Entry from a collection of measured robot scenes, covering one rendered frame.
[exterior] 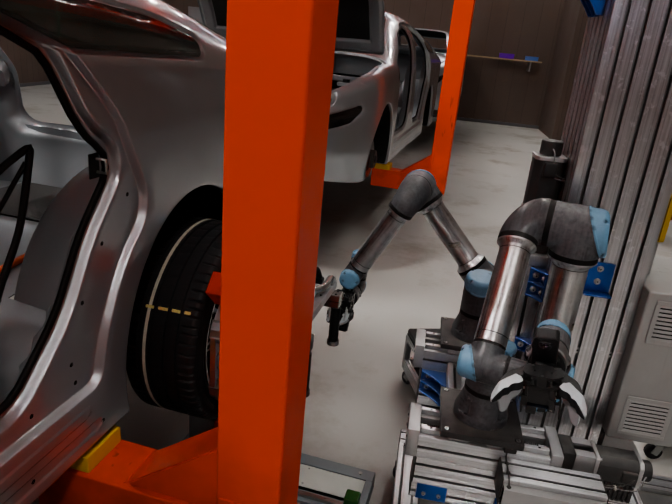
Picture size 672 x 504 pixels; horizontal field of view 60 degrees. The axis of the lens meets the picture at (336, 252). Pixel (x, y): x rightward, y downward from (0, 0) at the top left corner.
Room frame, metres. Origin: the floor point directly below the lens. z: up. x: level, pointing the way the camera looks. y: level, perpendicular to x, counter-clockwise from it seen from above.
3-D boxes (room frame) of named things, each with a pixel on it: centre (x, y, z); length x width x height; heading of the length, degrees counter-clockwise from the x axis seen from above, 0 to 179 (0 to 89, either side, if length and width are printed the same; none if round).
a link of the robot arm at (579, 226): (1.36, -0.58, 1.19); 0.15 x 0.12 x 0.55; 68
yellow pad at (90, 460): (1.27, 0.63, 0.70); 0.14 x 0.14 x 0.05; 76
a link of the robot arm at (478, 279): (1.90, -0.52, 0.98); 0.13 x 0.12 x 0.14; 166
